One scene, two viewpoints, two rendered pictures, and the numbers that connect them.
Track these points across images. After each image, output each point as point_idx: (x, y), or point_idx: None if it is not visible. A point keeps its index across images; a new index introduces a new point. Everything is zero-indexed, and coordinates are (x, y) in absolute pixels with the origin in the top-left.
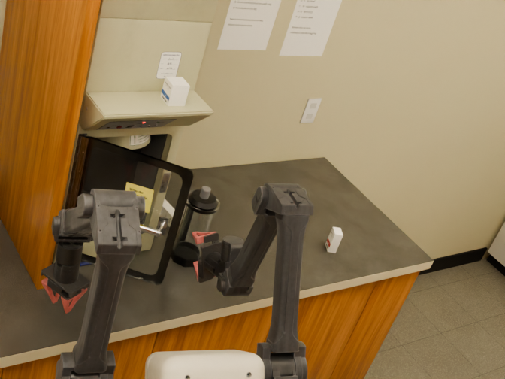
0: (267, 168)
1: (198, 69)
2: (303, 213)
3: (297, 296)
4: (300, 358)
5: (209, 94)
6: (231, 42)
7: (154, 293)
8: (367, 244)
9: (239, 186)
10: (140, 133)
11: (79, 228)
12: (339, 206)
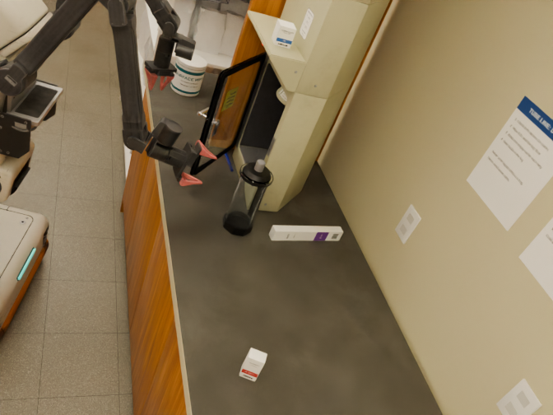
0: (417, 386)
1: (314, 41)
2: None
3: (40, 30)
4: (9, 67)
5: (438, 230)
6: (481, 184)
7: (192, 188)
8: None
9: (364, 328)
10: (280, 81)
11: None
12: None
